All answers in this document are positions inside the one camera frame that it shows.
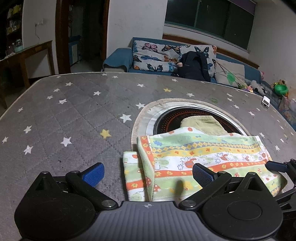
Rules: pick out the blue and white cabinet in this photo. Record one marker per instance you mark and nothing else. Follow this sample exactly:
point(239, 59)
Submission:
point(74, 51)

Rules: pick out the blue sofa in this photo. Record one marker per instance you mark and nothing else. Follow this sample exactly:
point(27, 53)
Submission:
point(118, 58)

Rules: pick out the plain light green cloth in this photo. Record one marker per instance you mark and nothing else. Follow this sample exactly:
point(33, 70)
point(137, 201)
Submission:
point(203, 125)

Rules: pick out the toy wand with green tip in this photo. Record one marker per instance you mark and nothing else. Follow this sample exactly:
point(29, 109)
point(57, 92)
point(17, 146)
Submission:
point(230, 77)

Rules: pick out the green toy bowl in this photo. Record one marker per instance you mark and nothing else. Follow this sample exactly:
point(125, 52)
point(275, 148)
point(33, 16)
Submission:
point(281, 89)

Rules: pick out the dark window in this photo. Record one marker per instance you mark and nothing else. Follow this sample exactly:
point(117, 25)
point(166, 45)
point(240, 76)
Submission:
point(208, 18)

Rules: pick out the round black induction cooktop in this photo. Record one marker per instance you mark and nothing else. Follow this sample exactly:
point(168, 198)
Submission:
point(168, 118)

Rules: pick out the white cushion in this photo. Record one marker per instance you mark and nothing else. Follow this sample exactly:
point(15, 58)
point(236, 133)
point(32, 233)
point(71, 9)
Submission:
point(233, 69)

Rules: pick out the pink toy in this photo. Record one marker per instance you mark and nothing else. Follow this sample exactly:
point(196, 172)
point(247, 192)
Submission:
point(262, 75)

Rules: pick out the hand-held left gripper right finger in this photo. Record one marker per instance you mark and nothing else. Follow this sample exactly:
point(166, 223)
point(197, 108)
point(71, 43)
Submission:
point(202, 174)

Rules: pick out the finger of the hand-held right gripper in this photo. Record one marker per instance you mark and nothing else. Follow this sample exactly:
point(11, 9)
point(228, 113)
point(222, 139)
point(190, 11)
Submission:
point(288, 197)
point(276, 166)

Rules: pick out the grey star-printed table cover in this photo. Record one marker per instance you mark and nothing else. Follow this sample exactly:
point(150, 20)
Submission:
point(69, 111)

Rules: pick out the dark wall shelf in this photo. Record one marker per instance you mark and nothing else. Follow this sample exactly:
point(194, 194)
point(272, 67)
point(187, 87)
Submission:
point(10, 20)

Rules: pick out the small white device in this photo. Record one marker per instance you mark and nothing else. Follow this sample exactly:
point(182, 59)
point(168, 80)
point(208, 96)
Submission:
point(266, 102)

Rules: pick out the colourful patterned towel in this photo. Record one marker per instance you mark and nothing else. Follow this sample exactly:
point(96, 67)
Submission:
point(208, 160)

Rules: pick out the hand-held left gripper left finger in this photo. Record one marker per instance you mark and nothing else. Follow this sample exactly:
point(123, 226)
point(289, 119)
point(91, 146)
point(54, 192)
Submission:
point(93, 174)

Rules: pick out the wooden door frame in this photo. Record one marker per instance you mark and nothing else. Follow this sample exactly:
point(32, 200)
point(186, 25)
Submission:
point(62, 37)

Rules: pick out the black backpack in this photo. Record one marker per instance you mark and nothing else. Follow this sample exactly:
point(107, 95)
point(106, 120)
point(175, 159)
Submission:
point(194, 66)

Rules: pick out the white wall socket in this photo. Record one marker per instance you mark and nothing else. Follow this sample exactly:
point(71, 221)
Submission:
point(39, 23)

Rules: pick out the clear jar with teal base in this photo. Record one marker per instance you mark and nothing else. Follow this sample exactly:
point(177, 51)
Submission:
point(18, 45)

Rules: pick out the wooden desk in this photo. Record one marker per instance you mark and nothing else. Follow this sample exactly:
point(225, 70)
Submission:
point(25, 52)

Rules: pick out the butterfly-printed pillow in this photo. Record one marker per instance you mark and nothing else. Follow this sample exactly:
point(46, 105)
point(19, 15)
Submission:
point(157, 54)

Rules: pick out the white plush toy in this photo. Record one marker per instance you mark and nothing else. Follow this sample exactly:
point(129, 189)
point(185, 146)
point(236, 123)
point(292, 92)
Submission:
point(257, 88)

